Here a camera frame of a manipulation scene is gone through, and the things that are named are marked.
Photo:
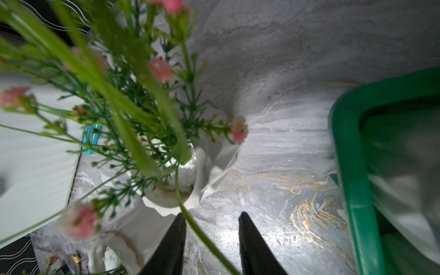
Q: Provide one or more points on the pink flower plant pot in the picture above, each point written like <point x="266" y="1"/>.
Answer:
<point x="402" y="152"/>

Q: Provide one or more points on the green plastic storage tray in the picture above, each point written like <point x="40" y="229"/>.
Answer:
<point x="379" y="248"/>

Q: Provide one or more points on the red flower potted plant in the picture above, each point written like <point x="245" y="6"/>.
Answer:
<point x="128" y="241"/>

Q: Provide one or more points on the green grass potted plant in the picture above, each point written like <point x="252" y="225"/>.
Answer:
<point x="136" y="79"/>

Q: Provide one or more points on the white box brown lid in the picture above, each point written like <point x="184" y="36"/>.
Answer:
<point x="36" y="175"/>

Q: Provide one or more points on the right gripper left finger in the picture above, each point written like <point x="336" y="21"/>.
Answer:
<point x="169" y="256"/>

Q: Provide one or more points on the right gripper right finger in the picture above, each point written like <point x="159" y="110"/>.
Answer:
<point x="256" y="257"/>

